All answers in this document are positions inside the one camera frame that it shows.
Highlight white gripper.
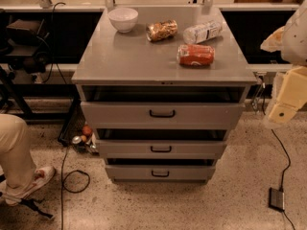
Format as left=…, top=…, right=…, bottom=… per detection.
left=264, top=66, right=307, bottom=126

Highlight grey bottom drawer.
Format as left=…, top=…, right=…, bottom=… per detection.
left=106, top=165, right=215, bottom=181

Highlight grey drawer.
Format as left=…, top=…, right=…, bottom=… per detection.
left=96, top=140, right=226, bottom=159
left=106, top=165, right=215, bottom=181
left=81, top=102, right=244, bottom=130

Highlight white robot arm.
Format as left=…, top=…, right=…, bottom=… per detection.
left=260, top=0, right=307, bottom=128

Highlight grey top drawer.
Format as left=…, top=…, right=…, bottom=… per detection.
left=81, top=102, right=244, bottom=130

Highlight grey metal drawer cabinet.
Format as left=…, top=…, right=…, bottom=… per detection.
left=71, top=5, right=259, bottom=186

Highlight grey middle drawer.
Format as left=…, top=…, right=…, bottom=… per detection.
left=96, top=140, right=226, bottom=159

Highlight black power adapter brick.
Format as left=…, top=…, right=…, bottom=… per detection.
left=269, top=188, right=285, bottom=212

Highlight red soda can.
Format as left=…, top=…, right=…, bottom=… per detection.
left=177, top=44, right=215, bottom=66

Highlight clear plastic water bottle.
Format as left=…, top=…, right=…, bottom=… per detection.
left=183, top=20, right=223, bottom=44

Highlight gold crumpled snack can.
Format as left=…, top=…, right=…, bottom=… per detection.
left=146, top=20, right=177, bottom=42

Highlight white ceramic bowl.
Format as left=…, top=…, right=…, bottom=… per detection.
left=107, top=8, right=138, bottom=33

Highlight pile of toy food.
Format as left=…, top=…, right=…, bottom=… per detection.
left=71, top=125, right=99, bottom=155

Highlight black tripod leg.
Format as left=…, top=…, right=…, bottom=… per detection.
left=0, top=192, right=55, bottom=219

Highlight person leg beige trousers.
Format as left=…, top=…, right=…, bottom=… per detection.
left=0, top=114, right=36, bottom=192

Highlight white red sneaker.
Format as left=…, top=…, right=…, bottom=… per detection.
left=5, top=166, right=56, bottom=206

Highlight metal clamp bracket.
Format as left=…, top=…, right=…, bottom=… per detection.
left=251, top=75, right=266, bottom=112

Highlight black power cable right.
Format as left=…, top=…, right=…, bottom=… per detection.
left=261, top=89, right=296, bottom=230

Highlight black floor cable loop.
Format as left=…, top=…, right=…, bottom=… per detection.
left=59, top=146, right=91, bottom=230

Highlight black camera equipment stand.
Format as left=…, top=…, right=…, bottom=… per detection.
left=0, top=10, right=48, bottom=121

